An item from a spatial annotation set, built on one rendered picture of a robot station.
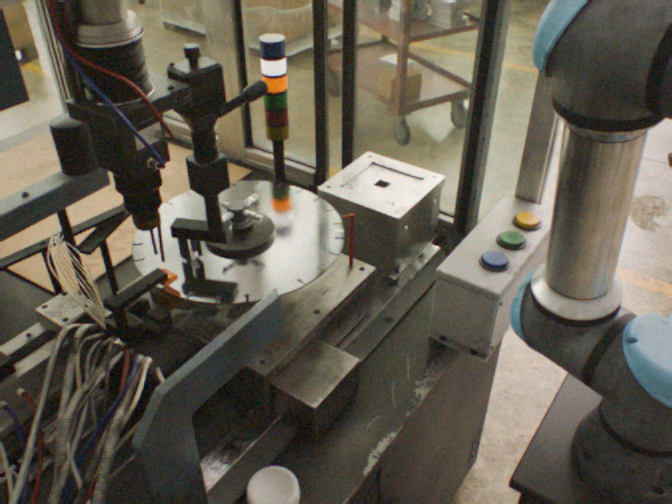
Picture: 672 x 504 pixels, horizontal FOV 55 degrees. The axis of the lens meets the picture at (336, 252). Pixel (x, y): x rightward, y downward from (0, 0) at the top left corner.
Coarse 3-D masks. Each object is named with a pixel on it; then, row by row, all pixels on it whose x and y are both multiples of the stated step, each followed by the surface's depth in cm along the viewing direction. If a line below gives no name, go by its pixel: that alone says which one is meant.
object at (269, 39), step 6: (264, 36) 114; (270, 36) 114; (276, 36) 114; (282, 36) 114; (264, 42) 112; (270, 42) 112; (276, 42) 112; (282, 42) 113; (264, 48) 113; (270, 48) 112; (276, 48) 113; (282, 48) 113; (264, 54) 113; (270, 54) 113; (276, 54) 113; (282, 54) 114
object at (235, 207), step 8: (248, 200) 100; (224, 208) 100; (232, 208) 98; (240, 208) 98; (224, 216) 97; (232, 216) 98; (240, 216) 98; (248, 216) 98; (256, 216) 97; (232, 224) 99; (240, 224) 99
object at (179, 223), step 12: (216, 204) 89; (216, 216) 90; (180, 228) 92; (192, 228) 92; (204, 228) 92; (216, 228) 91; (228, 228) 92; (180, 240) 94; (192, 240) 95; (204, 240) 92; (216, 240) 92; (228, 240) 92; (180, 252) 95
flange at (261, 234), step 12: (264, 216) 104; (240, 228) 99; (252, 228) 100; (264, 228) 101; (240, 240) 98; (252, 240) 99; (264, 240) 99; (228, 252) 97; (240, 252) 97; (252, 252) 98
